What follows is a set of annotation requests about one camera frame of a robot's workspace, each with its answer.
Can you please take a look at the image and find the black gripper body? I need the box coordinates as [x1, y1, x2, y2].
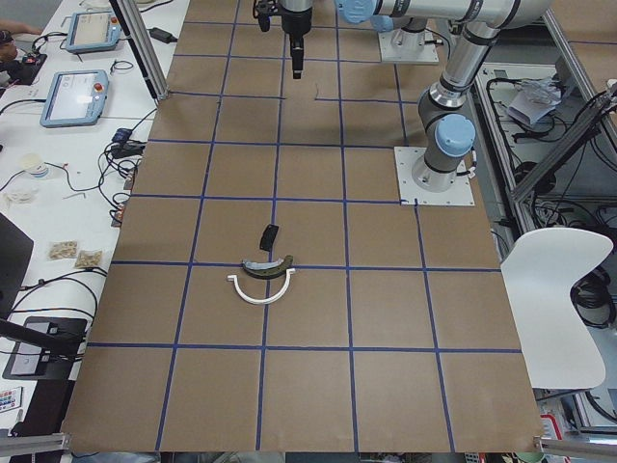
[280, 0, 313, 48]

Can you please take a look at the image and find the black power adapter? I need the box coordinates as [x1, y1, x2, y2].
[148, 27, 177, 43]

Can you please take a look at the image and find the black flat plate part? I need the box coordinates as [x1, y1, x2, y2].
[259, 224, 279, 252]

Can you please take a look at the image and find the upper blue teach pendant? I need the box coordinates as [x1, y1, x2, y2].
[65, 12, 121, 54]

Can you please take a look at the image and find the blue teach pendant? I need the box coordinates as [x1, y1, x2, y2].
[65, 12, 121, 54]
[40, 69, 109, 128]

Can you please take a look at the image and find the grey green brake shoe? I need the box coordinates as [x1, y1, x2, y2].
[241, 255, 294, 280]

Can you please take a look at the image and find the lower blue teach pendant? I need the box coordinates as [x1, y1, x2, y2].
[40, 69, 109, 128]

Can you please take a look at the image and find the white paper cup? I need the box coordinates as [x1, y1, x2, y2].
[20, 152, 49, 179]

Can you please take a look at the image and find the white plastic chair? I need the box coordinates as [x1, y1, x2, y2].
[501, 228, 613, 390]

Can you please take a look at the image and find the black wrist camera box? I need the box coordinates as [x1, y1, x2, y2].
[253, 0, 282, 33]

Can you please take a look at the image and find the aluminium frame post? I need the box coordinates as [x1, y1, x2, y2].
[110, 0, 169, 101]

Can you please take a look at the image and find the white curved plastic bracket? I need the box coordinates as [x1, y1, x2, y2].
[226, 267, 296, 306]

